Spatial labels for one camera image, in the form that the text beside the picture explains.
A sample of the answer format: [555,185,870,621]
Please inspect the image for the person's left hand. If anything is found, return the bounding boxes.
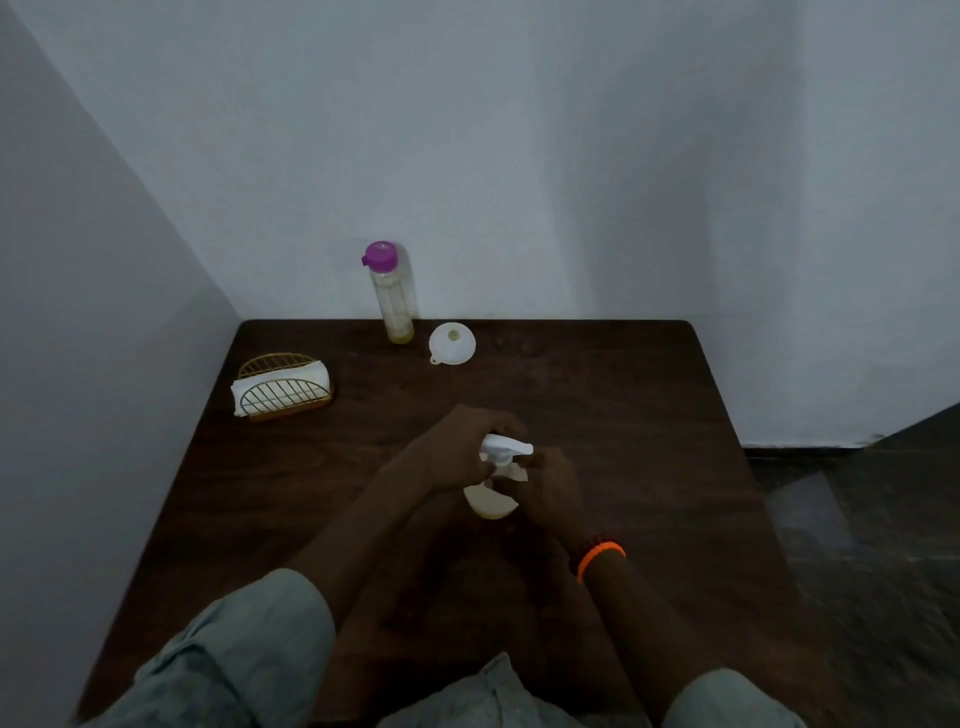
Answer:
[405,405,528,495]

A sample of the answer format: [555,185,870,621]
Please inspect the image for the person's right hand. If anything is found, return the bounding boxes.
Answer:
[493,447,591,555]

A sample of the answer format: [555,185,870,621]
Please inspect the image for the white pump dispenser bottle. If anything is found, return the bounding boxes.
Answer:
[462,432,535,521]

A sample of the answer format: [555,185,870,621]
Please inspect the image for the person's left forearm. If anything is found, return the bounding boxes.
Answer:
[285,450,444,633]

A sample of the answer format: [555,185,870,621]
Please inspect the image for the person's right forearm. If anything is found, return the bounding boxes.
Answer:
[581,551,721,725]

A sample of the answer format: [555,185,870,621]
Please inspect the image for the white plastic funnel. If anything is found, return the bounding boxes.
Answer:
[428,322,477,367]

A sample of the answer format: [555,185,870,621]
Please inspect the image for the clear bottle with purple cap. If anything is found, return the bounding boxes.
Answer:
[361,240,418,345]

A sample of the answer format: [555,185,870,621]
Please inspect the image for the white paper napkins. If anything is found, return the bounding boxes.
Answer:
[231,360,332,418]

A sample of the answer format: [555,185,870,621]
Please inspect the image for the pale green shirt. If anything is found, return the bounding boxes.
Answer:
[78,567,807,728]

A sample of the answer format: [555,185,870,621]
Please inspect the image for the orange wrist bracelet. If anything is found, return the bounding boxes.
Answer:
[576,541,627,586]

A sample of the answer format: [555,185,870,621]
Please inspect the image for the gold wire napkin holder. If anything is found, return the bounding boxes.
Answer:
[237,353,335,423]

